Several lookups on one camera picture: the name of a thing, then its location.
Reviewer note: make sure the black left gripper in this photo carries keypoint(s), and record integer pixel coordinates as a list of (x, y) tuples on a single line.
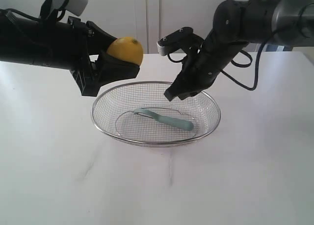
[(69, 46)]

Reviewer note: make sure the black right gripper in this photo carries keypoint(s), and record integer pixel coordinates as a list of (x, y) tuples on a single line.
[(202, 68)]

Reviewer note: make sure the yellow lemon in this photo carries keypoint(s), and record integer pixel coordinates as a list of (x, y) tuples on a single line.
[(127, 49)]

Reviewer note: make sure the teal handled vegetable peeler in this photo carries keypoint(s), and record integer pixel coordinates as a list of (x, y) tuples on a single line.
[(174, 122)]

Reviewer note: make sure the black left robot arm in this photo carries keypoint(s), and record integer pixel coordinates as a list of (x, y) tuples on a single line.
[(20, 41)]

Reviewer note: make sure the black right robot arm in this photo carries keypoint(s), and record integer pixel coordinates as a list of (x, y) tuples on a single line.
[(236, 24)]

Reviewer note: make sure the oval metal mesh basket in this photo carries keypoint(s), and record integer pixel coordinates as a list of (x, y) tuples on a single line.
[(114, 114)]

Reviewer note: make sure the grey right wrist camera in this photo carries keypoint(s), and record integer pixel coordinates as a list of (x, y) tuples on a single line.
[(182, 39)]

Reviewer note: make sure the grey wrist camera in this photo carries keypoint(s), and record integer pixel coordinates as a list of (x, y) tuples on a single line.
[(182, 39), (75, 7)]

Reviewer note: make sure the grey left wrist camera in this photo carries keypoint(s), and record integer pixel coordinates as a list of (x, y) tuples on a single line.
[(75, 7)]

